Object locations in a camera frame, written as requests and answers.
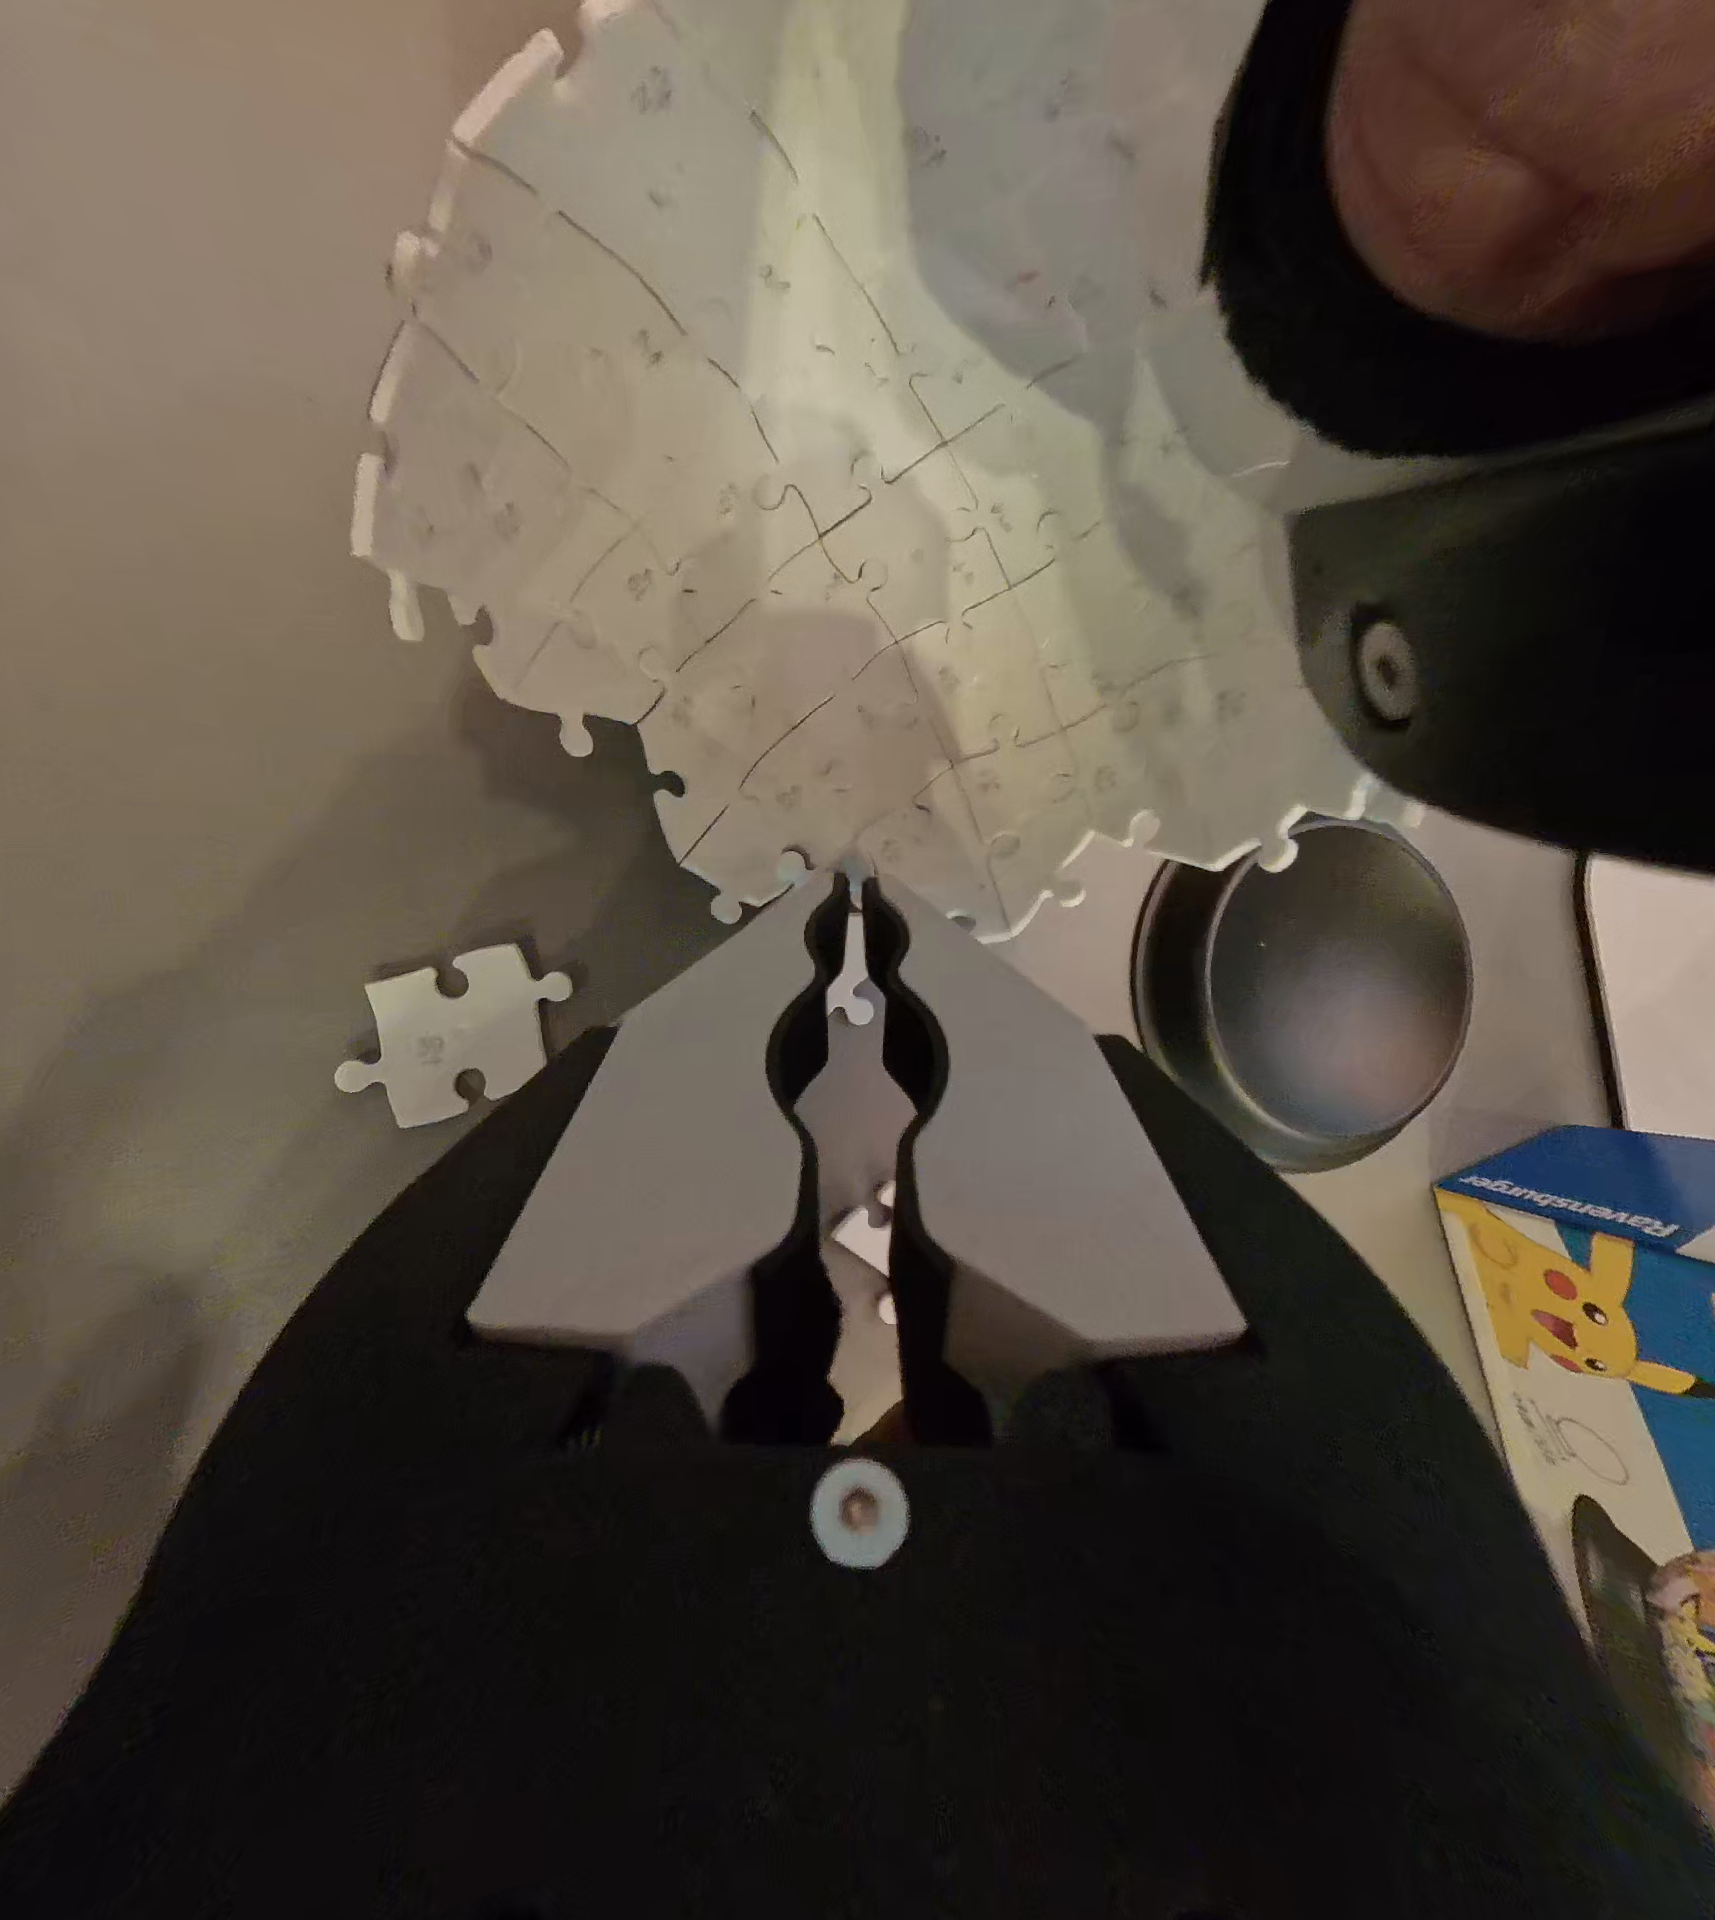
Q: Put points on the person's left hand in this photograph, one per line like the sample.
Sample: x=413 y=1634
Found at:
x=1577 y=136

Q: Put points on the partly built puzzle ball shell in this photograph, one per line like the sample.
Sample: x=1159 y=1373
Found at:
x=828 y=449

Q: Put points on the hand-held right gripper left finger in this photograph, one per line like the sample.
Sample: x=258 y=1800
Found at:
x=647 y=1171

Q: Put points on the white desk stand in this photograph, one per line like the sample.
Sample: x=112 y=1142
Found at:
x=1684 y=991

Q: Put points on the black round ball stand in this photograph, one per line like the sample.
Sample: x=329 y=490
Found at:
x=1323 y=1005

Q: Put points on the white puzzle piece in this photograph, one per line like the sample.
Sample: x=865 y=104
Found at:
x=850 y=998
x=862 y=1240
x=445 y=1037

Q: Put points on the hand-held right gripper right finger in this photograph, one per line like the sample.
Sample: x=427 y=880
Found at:
x=1067 y=1171

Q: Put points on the blue yellow puzzle box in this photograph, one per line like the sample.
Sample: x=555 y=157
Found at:
x=1668 y=1427

